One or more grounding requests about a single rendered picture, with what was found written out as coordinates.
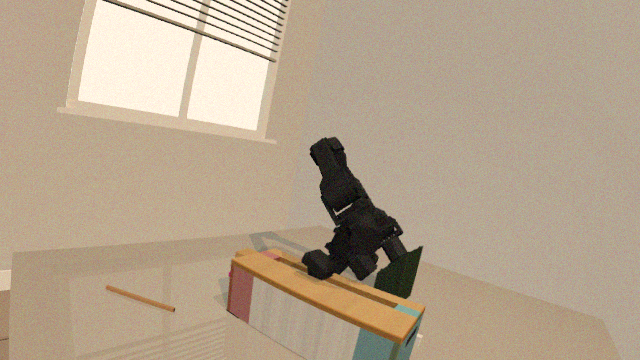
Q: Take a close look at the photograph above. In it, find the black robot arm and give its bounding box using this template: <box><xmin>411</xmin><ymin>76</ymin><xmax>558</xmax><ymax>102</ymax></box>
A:
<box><xmin>309</xmin><ymin>137</ymin><xmax>407</xmax><ymax>281</ymax></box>

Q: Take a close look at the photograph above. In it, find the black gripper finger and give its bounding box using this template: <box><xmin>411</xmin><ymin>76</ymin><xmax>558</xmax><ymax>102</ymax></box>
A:
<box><xmin>335</xmin><ymin>263</ymin><xmax>348</xmax><ymax>275</ymax></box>
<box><xmin>307</xmin><ymin>268</ymin><xmax>323</xmax><ymax>280</ymax></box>

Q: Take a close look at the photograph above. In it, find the brown thin rod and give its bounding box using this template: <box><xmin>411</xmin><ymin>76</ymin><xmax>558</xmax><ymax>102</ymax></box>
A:
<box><xmin>106</xmin><ymin>285</ymin><xmax>175</xmax><ymax>312</ymax></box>

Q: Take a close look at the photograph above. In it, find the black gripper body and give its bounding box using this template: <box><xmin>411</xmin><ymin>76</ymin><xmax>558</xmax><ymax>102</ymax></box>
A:
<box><xmin>301</xmin><ymin>225</ymin><xmax>350</xmax><ymax>280</ymax></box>

